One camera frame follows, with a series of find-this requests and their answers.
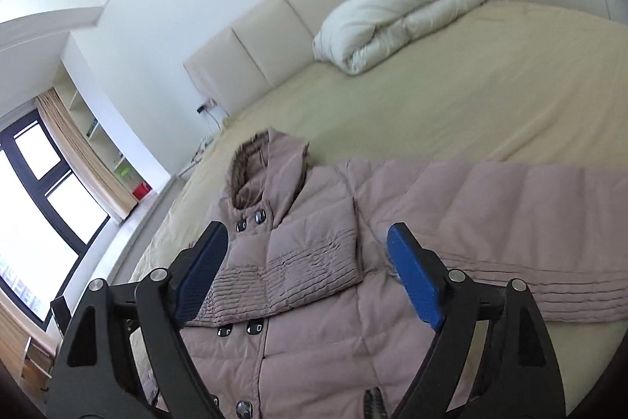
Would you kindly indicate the grey window ledge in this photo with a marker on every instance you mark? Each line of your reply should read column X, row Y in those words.
column 147, row 227

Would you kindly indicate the beige curtain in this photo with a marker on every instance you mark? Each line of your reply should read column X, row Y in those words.
column 83, row 154

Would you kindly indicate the wall socket with charger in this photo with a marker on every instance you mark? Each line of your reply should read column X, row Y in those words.
column 207, row 107

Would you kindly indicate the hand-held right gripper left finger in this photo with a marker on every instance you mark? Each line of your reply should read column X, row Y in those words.
column 203, row 271

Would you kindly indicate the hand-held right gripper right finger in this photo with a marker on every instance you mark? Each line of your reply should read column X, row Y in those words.
column 417, row 276

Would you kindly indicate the black chair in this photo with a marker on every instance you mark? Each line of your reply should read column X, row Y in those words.
column 60, row 313

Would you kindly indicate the cream padded headboard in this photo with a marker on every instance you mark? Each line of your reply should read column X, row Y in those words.
column 294, row 6

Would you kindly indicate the white pillow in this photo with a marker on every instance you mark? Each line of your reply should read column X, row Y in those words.
column 392, row 21

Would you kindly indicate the white nightstand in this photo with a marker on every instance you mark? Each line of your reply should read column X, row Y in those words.
column 201, row 151

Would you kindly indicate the pink hooded puffer coat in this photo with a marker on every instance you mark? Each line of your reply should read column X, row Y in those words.
column 314, row 252

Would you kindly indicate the red box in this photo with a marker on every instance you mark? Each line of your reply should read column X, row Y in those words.
column 141, row 191

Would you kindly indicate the white built-in shelf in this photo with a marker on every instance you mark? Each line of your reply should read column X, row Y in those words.
column 105, row 139

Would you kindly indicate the wooden desk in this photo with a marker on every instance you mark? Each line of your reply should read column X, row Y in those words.
column 19, row 350

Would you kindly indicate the black framed window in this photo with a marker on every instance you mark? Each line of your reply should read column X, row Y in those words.
column 49, row 213

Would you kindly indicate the bed with beige sheet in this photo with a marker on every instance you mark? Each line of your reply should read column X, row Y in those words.
column 441, row 105

